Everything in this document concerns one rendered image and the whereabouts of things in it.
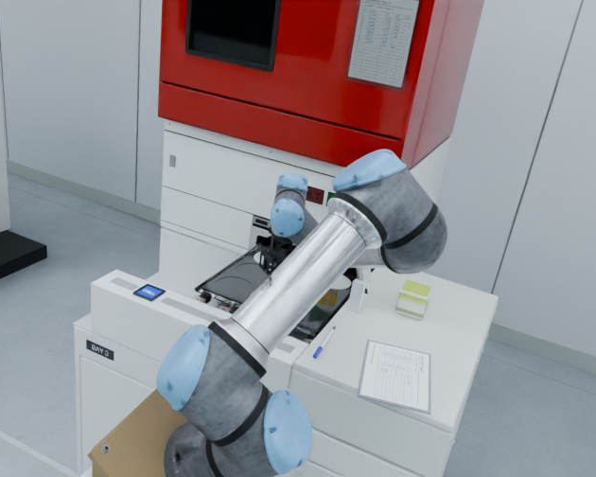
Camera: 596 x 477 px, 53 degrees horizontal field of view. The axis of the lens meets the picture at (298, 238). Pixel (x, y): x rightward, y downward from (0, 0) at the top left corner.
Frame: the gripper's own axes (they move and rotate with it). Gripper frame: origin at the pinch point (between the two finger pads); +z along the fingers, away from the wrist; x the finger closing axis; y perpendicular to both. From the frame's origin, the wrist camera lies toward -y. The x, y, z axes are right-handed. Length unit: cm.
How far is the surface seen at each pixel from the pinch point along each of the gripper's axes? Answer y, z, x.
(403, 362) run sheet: -37.7, -5.5, -7.6
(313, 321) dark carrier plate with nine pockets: -8.0, 1.4, -5.3
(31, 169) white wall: 343, 82, -8
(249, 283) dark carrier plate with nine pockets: 15.2, 1.3, 0.7
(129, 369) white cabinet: 9.3, 15.7, 37.2
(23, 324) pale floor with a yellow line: 154, 91, 36
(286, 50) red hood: 34, -59, -15
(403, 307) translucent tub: -22.2, -7.5, -21.5
